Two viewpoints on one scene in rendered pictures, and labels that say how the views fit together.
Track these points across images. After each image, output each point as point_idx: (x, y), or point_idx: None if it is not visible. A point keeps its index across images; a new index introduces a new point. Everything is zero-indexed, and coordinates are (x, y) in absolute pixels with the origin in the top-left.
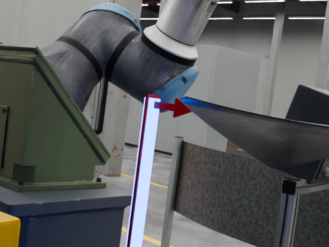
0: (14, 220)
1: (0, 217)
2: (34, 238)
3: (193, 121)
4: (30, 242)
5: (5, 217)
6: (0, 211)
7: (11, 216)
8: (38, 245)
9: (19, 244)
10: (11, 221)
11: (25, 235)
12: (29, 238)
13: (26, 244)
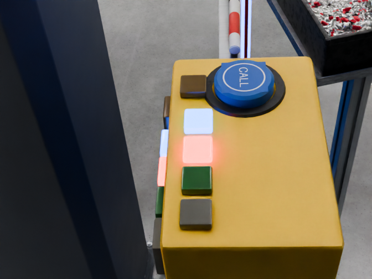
0: (311, 62)
1: (303, 70)
2: (41, 0)
3: None
4: (40, 6)
5: (305, 67)
6: (276, 58)
7: (302, 59)
8: (46, 4)
9: (32, 16)
10: (313, 67)
11: (34, 4)
12: (38, 4)
13: (39, 12)
